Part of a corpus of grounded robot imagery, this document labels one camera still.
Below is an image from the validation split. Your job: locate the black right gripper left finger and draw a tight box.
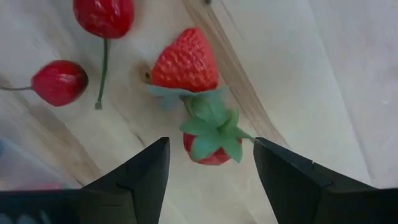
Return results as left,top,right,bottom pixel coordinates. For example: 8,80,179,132
0,136,171,224

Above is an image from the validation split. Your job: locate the red plastic strawberry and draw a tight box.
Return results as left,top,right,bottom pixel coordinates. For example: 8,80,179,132
146,27,229,110
178,96,256,166

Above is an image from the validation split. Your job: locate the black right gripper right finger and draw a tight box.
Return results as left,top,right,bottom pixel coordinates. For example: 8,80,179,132
252,136,398,224

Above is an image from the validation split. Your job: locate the red plastic cherry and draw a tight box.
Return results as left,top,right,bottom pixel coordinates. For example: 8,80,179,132
0,59,90,108
72,0,136,110

